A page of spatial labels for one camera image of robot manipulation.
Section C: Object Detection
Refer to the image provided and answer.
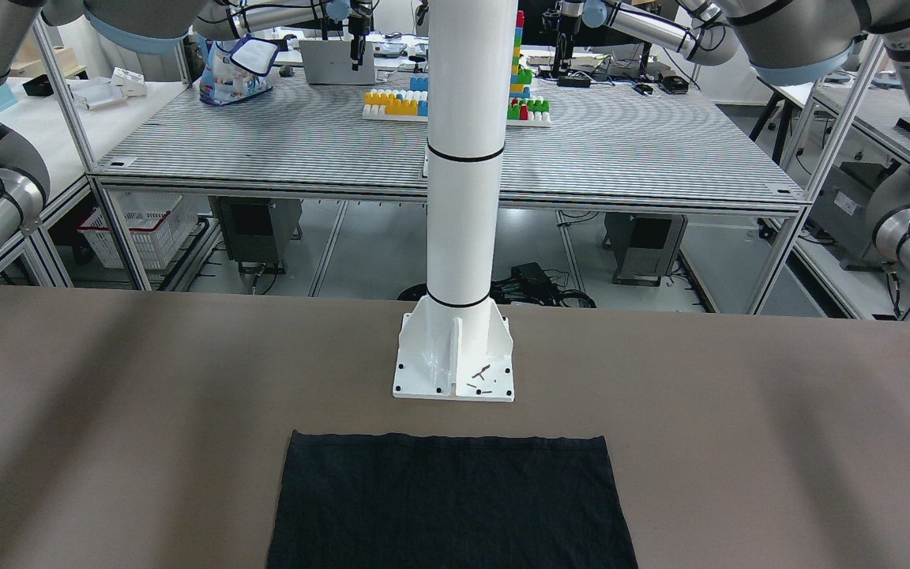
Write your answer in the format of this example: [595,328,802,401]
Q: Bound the colourful building blocks set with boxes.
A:
[361,1,553,130]

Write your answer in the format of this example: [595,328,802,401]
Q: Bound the black printed t-shirt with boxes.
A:
[265,431,638,568]

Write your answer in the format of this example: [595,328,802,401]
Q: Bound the white plastic crate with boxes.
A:
[77,191,198,270]

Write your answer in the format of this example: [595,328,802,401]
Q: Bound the silver laptop on workbench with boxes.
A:
[299,40,377,86]

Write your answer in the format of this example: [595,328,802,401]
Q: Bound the striped grey workbench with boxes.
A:
[32,16,878,315]

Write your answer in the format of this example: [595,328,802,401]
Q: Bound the blue patterned bag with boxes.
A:
[198,36,279,107]

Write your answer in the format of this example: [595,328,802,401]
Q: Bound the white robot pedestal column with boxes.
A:
[392,0,516,403]

